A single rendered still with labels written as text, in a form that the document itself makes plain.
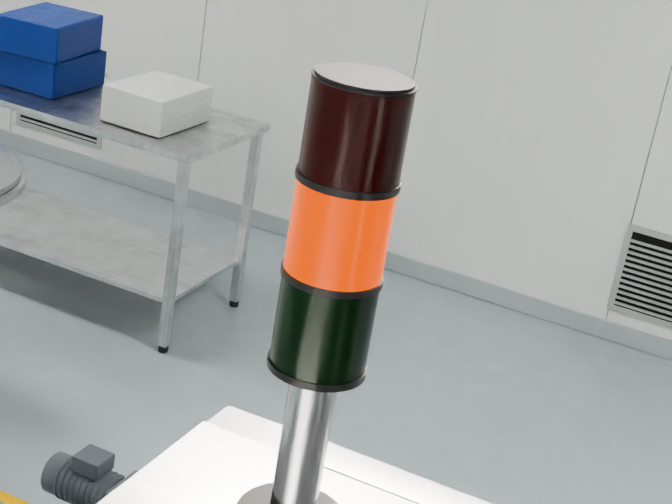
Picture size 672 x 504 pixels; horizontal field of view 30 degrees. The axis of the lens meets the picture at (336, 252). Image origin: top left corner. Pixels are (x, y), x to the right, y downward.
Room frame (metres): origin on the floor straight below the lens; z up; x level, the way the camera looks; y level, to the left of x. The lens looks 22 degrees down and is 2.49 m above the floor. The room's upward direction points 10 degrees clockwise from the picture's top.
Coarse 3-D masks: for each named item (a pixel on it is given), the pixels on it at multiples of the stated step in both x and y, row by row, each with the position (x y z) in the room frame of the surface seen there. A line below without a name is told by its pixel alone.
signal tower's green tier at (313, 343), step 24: (288, 288) 0.55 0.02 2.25; (288, 312) 0.55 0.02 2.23; (312, 312) 0.54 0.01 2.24; (336, 312) 0.54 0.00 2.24; (360, 312) 0.55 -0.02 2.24; (288, 336) 0.55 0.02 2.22; (312, 336) 0.54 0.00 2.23; (336, 336) 0.54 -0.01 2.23; (360, 336) 0.55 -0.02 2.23; (288, 360) 0.55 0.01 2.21; (312, 360) 0.54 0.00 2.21; (336, 360) 0.54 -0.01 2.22; (360, 360) 0.55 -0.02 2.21; (336, 384) 0.54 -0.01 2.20
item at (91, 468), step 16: (96, 448) 2.42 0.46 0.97; (48, 464) 2.40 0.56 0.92; (64, 464) 2.39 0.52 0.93; (80, 464) 2.36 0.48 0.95; (96, 464) 2.35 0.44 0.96; (112, 464) 2.40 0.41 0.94; (48, 480) 2.38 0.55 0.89; (64, 480) 2.37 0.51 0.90; (80, 480) 2.36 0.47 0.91; (96, 480) 2.35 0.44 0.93; (112, 480) 2.36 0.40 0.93; (64, 496) 2.36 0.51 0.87; (80, 496) 2.34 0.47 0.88; (96, 496) 2.33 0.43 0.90
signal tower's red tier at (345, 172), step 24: (312, 96) 0.56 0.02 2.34; (336, 96) 0.54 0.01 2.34; (360, 96) 0.54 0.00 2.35; (408, 96) 0.55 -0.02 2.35; (312, 120) 0.55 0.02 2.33; (336, 120) 0.54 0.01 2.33; (360, 120) 0.54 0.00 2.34; (384, 120) 0.54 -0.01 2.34; (408, 120) 0.56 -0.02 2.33; (312, 144) 0.55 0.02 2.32; (336, 144) 0.54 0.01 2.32; (360, 144) 0.54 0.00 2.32; (384, 144) 0.55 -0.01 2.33; (312, 168) 0.55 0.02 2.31; (336, 168) 0.54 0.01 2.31; (360, 168) 0.54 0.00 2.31; (384, 168) 0.55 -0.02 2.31; (360, 192) 0.54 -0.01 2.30
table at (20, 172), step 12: (0, 144) 4.44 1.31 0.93; (0, 156) 4.31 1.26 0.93; (12, 156) 4.33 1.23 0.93; (0, 168) 4.18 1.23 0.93; (12, 168) 4.20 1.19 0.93; (24, 168) 4.28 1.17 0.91; (0, 180) 4.06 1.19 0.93; (12, 180) 4.08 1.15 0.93; (24, 180) 4.16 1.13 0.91; (0, 192) 3.97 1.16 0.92; (12, 192) 4.02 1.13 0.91; (0, 204) 3.94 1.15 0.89
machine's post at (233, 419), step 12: (228, 408) 0.68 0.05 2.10; (216, 420) 0.67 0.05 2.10; (228, 420) 0.67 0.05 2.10; (240, 420) 0.67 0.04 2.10; (252, 420) 0.68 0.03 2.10; (264, 420) 0.68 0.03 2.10; (240, 432) 0.66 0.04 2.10; (252, 432) 0.66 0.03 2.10; (264, 432) 0.66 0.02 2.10; (276, 432) 0.67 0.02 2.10; (264, 444) 0.65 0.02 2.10; (276, 444) 0.65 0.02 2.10
